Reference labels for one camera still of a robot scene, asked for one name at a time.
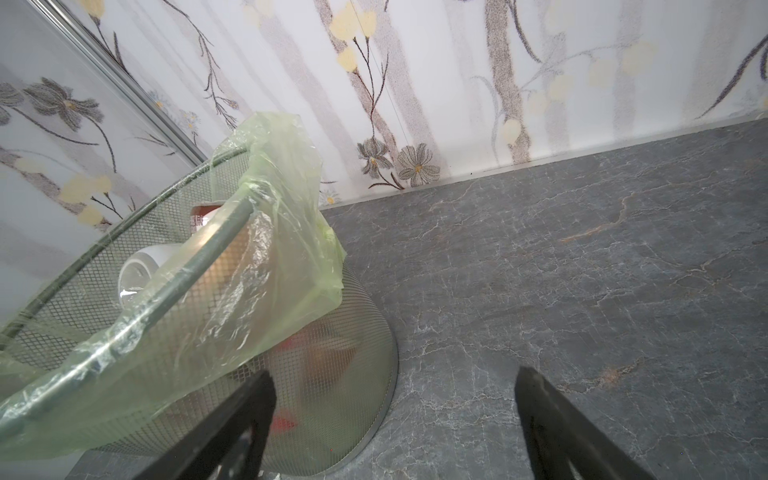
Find white bottle yellow arrow label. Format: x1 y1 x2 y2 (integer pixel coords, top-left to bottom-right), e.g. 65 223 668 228
117 244 181 307

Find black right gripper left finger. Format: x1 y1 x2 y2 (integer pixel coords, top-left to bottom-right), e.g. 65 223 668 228
137 370 276 479

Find green mesh waste bin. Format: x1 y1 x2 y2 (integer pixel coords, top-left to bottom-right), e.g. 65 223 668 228
1 143 398 476

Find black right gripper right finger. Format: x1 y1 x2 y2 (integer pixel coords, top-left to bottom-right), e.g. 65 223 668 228
514 366 652 479

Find green plastic bin liner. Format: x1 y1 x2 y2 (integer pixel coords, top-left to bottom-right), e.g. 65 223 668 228
1 112 345 461

